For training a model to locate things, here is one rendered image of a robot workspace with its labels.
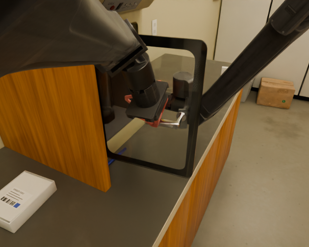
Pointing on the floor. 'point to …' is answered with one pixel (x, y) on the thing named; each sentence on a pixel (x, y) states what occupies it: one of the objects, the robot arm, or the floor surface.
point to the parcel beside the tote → (275, 92)
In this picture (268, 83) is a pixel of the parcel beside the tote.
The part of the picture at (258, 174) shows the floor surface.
